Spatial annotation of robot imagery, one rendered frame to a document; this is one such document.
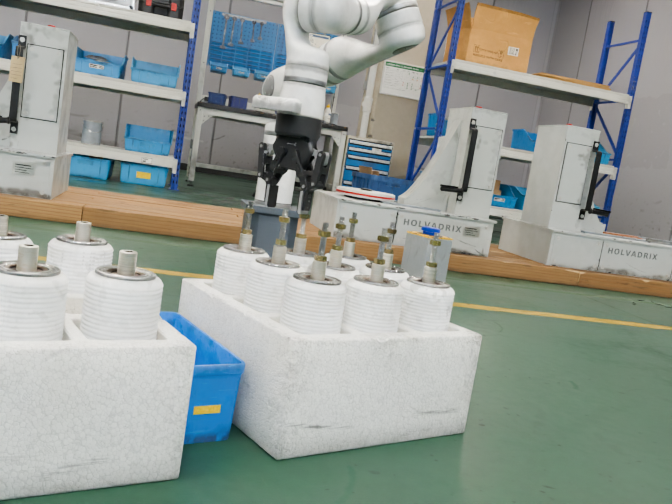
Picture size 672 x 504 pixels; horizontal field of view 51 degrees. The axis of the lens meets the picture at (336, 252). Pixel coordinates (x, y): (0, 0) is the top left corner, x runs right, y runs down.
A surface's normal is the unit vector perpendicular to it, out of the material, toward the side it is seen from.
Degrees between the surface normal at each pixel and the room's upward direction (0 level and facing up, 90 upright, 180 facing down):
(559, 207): 90
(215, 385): 92
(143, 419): 90
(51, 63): 90
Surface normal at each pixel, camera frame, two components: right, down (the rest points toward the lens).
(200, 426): 0.54, 0.22
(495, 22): 0.25, 0.37
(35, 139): 0.23, 0.16
